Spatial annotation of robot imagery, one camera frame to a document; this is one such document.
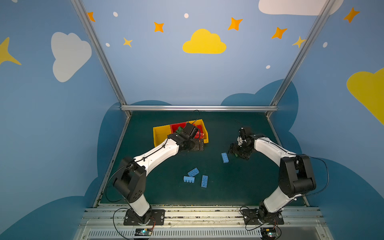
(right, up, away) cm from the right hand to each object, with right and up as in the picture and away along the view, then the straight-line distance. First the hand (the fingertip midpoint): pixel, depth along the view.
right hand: (234, 152), depth 92 cm
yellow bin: (-18, +12, +9) cm, 23 cm away
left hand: (-23, +5, -6) cm, 24 cm away
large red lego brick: (-20, +11, +15) cm, 27 cm away
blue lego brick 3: (-5, -4, +3) cm, 7 cm away
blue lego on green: (-29, -14, -8) cm, 33 cm away
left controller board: (-50, -35, -22) cm, 65 cm away
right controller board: (+10, -36, -21) cm, 43 cm away
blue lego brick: (-26, -12, -3) cm, 29 cm away
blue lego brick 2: (-19, -17, -4) cm, 26 cm away
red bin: (-39, +16, +12) cm, 44 cm away
